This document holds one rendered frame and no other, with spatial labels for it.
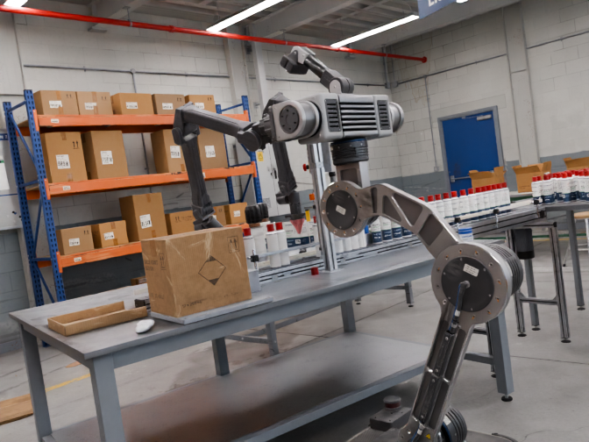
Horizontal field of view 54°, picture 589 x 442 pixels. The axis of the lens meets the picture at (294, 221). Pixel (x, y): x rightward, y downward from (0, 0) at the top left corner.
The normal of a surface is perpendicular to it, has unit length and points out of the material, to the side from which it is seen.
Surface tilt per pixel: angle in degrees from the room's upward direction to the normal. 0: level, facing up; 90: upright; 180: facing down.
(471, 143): 90
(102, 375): 90
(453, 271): 90
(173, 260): 90
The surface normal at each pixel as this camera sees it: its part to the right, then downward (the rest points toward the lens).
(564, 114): -0.69, 0.14
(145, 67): 0.71, -0.07
